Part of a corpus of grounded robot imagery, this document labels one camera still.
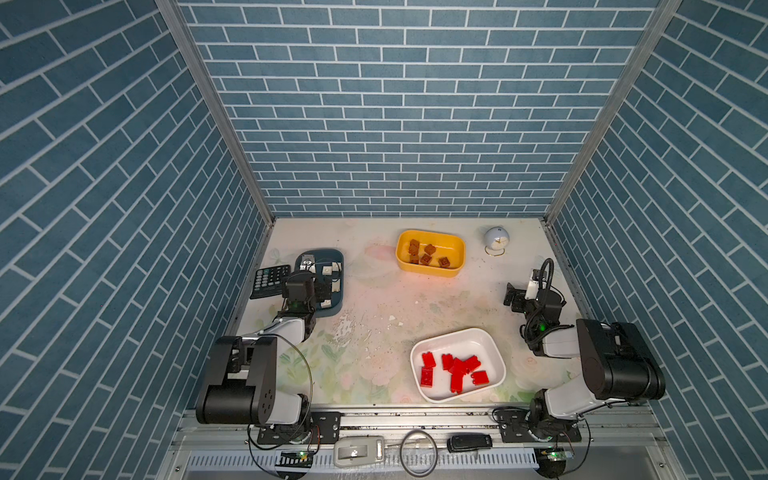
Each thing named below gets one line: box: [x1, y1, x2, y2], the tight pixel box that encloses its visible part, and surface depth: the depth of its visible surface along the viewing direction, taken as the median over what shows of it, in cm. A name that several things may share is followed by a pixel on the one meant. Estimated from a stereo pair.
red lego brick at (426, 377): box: [420, 366, 433, 388], surface depth 82 cm
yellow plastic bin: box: [396, 230, 467, 277], surface depth 111 cm
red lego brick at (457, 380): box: [450, 369, 466, 394], surface depth 82 cm
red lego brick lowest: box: [451, 357, 467, 376], surface depth 83 cm
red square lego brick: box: [441, 353, 454, 371], surface depth 85 cm
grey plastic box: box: [333, 436, 385, 467], surface depth 69 cm
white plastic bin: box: [410, 328, 506, 403], surface depth 86 cm
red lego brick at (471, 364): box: [464, 355, 481, 373], surface depth 84 cm
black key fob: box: [447, 433, 493, 453], surface depth 72 cm
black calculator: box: [250, 264, 291, 299], surface depth 103 cm
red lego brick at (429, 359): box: [422, 351, 436, 368], surface depth 86 cm
